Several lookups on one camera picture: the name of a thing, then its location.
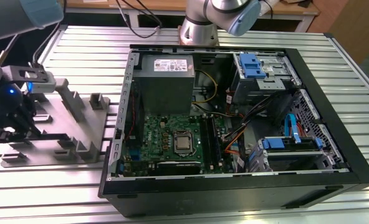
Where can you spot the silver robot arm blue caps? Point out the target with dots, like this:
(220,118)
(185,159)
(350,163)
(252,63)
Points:
(199,30)

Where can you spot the black RAM slot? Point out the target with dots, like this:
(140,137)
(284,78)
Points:
(208,140)

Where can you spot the grey parts rack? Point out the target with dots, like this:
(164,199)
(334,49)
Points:
(65,116)

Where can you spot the green motherboard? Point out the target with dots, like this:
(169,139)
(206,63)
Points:
(153,130)

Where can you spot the grey power supply unit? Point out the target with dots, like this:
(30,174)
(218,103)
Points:
(165,93)

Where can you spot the silver CPU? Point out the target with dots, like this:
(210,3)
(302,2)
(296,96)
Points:
(183,142)

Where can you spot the black graphics card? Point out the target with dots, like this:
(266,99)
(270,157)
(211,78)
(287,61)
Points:
(177,169)

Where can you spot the black PC case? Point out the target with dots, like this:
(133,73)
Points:
(203,198)

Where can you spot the blue disk carrier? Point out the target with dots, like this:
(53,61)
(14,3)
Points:
(251,67)

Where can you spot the grey metal drive cage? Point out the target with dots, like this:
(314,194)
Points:
(264,89)

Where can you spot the grey metal disk bay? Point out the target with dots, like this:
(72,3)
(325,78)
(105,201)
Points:
(259,161)

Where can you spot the hard disk in blue carrier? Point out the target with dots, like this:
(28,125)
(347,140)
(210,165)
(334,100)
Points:
(274,142)

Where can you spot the wooden desk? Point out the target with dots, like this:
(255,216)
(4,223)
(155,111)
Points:
(306,10)

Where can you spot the wooden cabinet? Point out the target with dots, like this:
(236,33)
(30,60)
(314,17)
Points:
(353,23)

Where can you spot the black camera bracket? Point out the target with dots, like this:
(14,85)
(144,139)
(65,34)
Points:
(12,70)

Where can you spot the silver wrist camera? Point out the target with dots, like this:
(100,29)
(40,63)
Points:
(45,84)

